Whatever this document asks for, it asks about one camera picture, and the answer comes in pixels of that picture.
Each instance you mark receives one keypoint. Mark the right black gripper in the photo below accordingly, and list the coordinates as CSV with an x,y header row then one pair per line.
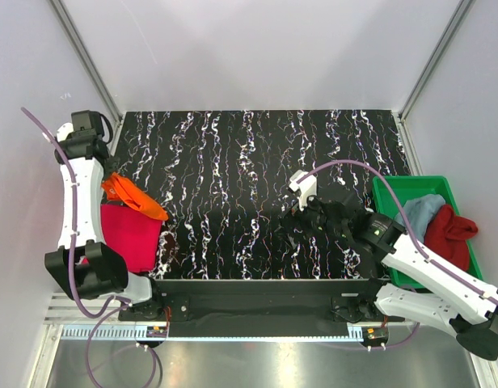
x,y
301,217

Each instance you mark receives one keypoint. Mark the orange t shirt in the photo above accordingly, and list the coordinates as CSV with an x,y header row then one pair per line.
x,y
119,188

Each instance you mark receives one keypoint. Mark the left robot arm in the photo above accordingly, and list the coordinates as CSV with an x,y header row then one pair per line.
x,y
83,265

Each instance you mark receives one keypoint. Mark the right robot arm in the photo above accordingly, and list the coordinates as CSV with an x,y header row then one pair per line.
x,y
457,303

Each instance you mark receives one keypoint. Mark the light blue t shirt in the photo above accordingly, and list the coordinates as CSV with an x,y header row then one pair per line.
x,y
421,211

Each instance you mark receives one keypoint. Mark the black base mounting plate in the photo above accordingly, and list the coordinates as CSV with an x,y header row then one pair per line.
x,y
186,300

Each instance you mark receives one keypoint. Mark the dark red t shirt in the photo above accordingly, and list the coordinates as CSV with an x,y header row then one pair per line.
x,y
447,235

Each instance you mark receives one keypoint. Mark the folded magenta t shirt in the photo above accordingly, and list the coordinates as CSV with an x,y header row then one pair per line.
x,y
132,235

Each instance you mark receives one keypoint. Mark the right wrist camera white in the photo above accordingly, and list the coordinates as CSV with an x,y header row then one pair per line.
x,y
303,185

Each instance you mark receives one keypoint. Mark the right aluminium frame post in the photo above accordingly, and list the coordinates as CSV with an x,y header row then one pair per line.
x,y
446,38

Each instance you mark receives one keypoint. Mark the aluminium frame post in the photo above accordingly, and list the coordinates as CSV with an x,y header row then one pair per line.
x,y
446,38
77,43

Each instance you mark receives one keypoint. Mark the left aluminium frame post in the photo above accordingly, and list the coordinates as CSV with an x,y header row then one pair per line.
x,y
77,43

